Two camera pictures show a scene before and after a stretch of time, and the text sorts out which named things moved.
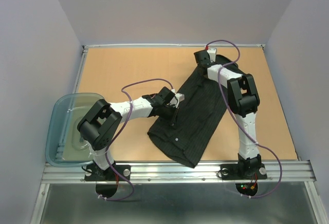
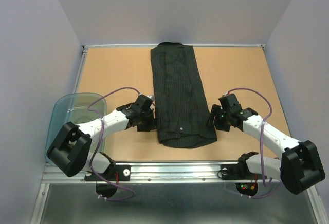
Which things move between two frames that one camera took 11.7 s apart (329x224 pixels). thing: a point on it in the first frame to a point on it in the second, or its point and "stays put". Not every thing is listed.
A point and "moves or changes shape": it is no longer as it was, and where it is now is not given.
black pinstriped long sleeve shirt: (202, 101) moves or changes shape
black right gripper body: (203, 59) to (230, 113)
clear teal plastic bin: (64, 145) stays put
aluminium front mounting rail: (164, 172) stays put
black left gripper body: (169, 112) to (147, 122)
